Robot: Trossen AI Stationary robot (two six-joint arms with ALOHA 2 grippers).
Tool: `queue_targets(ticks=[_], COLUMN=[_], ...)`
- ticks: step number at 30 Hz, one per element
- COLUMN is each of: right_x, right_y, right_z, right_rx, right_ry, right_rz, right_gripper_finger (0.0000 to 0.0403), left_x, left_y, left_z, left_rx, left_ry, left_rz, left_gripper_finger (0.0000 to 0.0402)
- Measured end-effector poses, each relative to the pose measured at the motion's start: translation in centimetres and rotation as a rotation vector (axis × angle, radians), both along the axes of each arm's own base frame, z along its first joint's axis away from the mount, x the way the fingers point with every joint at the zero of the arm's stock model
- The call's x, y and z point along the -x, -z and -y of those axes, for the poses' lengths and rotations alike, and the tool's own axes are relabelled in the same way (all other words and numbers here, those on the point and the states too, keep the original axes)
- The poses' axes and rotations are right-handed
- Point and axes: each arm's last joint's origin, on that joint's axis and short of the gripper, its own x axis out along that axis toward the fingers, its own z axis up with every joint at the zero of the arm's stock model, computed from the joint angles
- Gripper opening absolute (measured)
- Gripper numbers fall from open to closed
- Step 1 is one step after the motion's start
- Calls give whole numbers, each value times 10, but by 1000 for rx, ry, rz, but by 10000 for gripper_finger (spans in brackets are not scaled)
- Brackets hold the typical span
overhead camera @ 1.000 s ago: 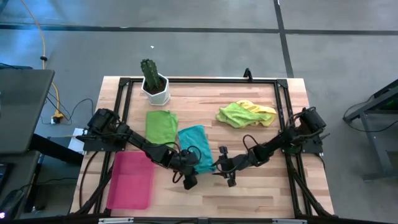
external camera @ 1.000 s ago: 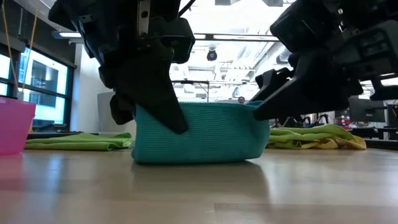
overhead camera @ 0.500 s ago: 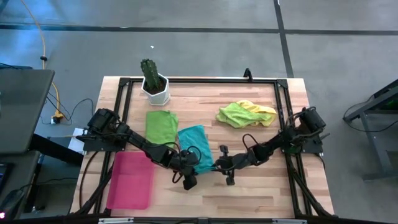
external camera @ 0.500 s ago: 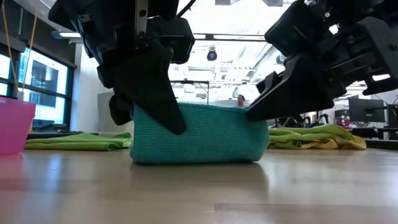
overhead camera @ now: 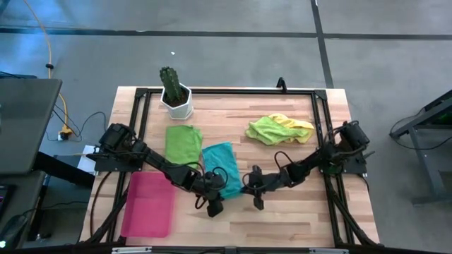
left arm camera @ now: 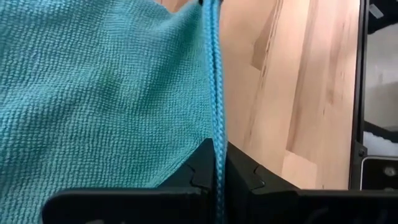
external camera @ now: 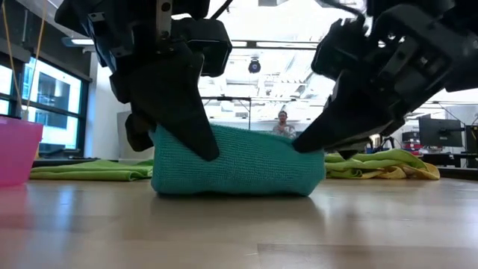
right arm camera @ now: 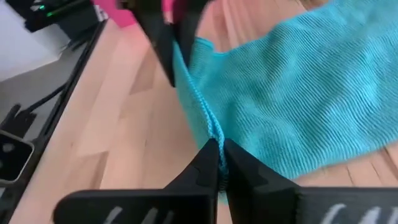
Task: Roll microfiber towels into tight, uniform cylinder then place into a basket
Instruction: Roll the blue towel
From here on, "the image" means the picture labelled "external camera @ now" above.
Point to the black framed window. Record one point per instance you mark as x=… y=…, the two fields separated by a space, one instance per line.
x=52 y=112

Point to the black background stand frame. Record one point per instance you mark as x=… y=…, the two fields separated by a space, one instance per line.
x=224 y=99

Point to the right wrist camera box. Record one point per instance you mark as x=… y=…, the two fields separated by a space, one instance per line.
x=336 y=48

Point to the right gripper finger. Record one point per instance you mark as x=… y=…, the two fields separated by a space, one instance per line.
x=348 y=154
x=351 y=116

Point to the pink plastic basket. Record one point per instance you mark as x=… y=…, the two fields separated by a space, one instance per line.
x=18 y=149

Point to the person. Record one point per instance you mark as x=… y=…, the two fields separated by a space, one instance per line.
x=284 y=127

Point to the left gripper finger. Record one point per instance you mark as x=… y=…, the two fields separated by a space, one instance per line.
x=139 y=132
x=172 y=104

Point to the black overhead camera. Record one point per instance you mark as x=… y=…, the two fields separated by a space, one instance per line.
x=254 y=66

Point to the yellow microfiber towel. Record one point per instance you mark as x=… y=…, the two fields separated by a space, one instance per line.
x=422 y=172

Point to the teal microfiber towel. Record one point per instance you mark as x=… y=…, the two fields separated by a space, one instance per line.
x=242 y=164

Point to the black computer monitor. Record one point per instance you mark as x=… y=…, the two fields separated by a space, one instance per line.
x=440 y=132
x=472 y=139

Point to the overhead rig light bar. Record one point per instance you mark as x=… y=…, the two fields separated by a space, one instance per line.
x=276 y=44

